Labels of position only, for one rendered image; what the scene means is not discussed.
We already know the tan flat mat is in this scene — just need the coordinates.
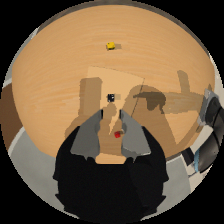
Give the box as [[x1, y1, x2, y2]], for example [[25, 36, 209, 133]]
[[83, 66, 144, 122]]

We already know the red die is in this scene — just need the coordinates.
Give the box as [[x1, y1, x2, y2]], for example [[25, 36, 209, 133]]
[[114, 131, 120, 138]]

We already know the yellow die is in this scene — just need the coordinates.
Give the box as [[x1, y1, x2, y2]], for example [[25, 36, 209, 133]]
[[107, 42, 115, 50]]

